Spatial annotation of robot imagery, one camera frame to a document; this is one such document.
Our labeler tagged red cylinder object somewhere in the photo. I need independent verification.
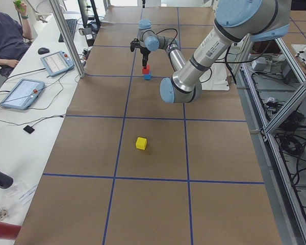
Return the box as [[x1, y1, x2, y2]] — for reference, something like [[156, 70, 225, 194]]
[[0, 222, 21, 240]]

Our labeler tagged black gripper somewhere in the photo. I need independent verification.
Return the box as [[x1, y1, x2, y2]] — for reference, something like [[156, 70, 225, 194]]
[[140, 47, 151, 67]]

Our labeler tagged black computer mouse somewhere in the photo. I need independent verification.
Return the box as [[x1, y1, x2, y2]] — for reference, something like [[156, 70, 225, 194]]
[[38, 47, 50, 55]]

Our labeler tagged grey power supply box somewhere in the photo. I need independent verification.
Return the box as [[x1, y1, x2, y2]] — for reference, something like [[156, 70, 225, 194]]
[[251, 57, 269, 71]]

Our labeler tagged red cube block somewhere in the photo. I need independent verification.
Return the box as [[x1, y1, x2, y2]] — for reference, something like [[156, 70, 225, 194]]
[[142, 65, 150, 75]]

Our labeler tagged near teach pendant tablet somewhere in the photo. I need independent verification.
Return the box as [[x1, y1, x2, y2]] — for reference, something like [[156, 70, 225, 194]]
[[0, 79, 45, 110]]

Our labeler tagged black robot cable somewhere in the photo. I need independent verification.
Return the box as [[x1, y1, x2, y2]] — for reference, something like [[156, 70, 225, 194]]
[[152, 28, 181, 49]]

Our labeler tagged black keyboard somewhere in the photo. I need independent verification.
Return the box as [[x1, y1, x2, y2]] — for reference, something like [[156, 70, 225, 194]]
[[58, 18, 79, 43]]

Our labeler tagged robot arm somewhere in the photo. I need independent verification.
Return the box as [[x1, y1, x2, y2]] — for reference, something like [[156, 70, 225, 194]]
[[131, 1, 291, 103]]

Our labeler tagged dark cylinder bottle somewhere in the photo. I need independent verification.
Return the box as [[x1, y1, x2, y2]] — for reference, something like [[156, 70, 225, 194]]
[[0, 171, 13, 189]]

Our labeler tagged teach pendant tablet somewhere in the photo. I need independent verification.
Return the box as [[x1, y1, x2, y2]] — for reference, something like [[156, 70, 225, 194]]
[[0, 79, 45, 110], [40, 51, 74, 77]]

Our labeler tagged small black square pad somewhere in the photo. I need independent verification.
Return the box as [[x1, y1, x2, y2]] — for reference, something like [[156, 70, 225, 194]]
[[23, 125, 35, 134]]

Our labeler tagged seated person in navy shirt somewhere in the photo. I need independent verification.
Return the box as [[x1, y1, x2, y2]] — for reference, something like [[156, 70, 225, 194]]
[[0, 2, 32, 78]]

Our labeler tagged yellow cube block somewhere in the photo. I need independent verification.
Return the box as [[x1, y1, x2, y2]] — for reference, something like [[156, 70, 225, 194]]
[[135, 137, 147, 150]]

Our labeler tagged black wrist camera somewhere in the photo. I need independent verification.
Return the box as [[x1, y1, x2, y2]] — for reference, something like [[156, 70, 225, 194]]
[[130, 38, 141, 52]]

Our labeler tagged blue cube block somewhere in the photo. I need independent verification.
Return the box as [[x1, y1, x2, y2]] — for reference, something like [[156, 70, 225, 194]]
[[143, 73, 151, 80]]

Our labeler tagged aluminium frame post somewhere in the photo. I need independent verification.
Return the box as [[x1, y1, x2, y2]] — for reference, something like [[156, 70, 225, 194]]
[[49, 0, 85, 78]]

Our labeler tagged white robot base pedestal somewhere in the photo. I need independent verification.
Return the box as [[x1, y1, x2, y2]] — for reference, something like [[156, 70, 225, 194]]
[[199, 63, 230, 91]]

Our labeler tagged far teach pendant tablet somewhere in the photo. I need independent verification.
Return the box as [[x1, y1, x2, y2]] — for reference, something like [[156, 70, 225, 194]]
[[40, 51, 74, 77]]

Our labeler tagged green toy in hand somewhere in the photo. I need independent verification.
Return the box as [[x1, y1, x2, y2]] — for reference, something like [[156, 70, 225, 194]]
[[13, 0, 23, 11]]

